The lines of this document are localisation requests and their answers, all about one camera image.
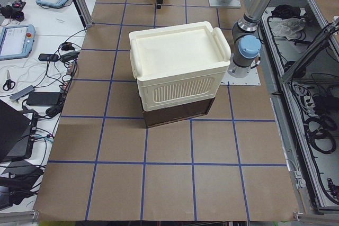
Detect white crumpled cloth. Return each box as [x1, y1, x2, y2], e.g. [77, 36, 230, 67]
[272, 17, 305, 40]

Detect cream plastic drawer cabinet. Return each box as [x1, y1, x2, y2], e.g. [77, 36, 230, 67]
[129, 21, 231, 111]

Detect blue teach pendant near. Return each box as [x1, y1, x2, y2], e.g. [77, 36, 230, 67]
[1, 24, 35, 61]

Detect black coiled cables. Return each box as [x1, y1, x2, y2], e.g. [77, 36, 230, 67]
[303, 116, 337, 155]

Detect black laptop computer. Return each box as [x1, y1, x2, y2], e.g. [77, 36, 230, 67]
[1, 101, 38, 162]

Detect black power adapter brick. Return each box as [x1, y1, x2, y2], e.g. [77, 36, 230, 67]
[26, 92, 60, 106]

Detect dark brown wooden base box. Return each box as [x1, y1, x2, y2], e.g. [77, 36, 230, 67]
[141, 97, 215, 128]

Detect black handled scissors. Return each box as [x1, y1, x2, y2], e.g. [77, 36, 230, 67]
[2, 70, 16, 92]

